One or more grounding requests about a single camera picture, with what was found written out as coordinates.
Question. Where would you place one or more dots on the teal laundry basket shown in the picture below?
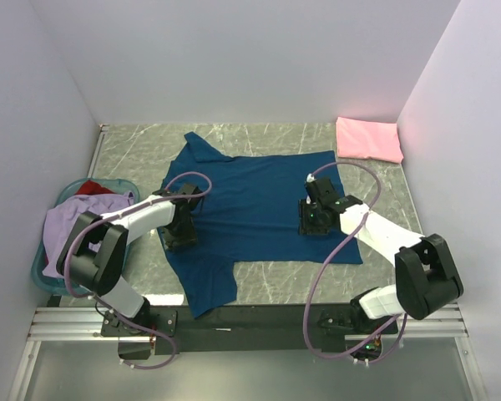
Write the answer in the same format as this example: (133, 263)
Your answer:
(56, 286)

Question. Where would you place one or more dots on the right aluminium rail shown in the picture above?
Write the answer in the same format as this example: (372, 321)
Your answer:
(434, 360)

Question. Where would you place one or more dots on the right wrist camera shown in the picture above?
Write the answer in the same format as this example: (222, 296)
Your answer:
(320, 190)

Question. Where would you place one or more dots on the blue t shirt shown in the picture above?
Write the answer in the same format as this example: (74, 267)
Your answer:
(251, 214)

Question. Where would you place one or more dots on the lavender t shirt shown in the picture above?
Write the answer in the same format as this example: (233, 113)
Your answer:
(60, 220)

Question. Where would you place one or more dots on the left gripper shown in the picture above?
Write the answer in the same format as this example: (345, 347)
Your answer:
(188, 238)

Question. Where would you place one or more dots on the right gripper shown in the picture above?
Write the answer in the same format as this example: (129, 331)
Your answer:
(304, 207)

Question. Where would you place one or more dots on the red t shirt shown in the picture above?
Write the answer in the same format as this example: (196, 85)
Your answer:
(90, 187)

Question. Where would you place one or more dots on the folded pink t shirt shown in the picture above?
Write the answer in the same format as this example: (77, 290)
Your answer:
(366, 140)

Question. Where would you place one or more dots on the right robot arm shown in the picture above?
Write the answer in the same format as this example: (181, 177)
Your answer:
(426, 276)

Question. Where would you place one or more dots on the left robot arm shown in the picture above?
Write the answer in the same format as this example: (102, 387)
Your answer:
(94, 253)

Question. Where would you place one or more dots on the black base beam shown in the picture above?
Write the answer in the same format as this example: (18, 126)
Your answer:
(329, 331)

